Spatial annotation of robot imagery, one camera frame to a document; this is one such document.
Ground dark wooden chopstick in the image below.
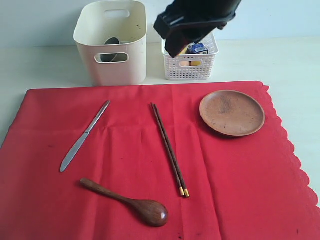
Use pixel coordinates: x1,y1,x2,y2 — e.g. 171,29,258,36
151,103,190,198
150,103,185,197

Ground brown egg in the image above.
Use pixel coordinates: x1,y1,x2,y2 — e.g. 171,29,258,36
179,61,190,67

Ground cream plastic bin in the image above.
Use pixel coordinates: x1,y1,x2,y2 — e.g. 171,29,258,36
73,0,147,86

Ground pale green ceramic bowl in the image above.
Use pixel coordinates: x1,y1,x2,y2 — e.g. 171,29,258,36
111,38,130,62

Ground dark wooden spoon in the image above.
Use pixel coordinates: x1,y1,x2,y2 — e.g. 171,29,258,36
80,177,169,227

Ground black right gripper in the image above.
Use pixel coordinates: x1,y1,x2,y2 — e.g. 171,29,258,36
153,0,241,58

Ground blue white milk carton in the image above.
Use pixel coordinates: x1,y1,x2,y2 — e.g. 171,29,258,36
186,42,209,55

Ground white perforated plastic basket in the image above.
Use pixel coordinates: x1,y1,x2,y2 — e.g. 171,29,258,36
161,33,219,81

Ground yellow lemon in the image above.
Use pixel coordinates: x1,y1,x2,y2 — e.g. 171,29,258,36
189,61,202,67

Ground red table cloth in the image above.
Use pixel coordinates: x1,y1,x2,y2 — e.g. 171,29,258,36
0,81,320,240

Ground stainless steel cup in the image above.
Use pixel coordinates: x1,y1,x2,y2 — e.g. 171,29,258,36
100,37,121,63

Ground brown wooden plate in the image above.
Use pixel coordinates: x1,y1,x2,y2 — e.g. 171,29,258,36
199,90,266,137

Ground metal table knife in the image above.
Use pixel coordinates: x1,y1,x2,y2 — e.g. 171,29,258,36
59,100,111,173

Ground yellow cheese wedge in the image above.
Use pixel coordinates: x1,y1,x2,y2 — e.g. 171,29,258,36
179,48,188,55

